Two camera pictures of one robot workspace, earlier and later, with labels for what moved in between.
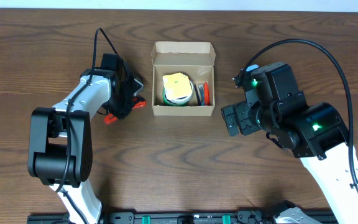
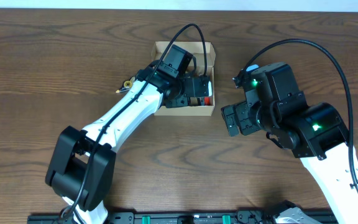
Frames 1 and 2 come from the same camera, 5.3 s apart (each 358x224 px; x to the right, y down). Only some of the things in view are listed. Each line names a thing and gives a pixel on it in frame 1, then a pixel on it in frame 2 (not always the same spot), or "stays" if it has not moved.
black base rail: (176, 216) stays
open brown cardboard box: (196, 59) stays
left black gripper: (123, 110) → (180, 101)
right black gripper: (242, 111) stays
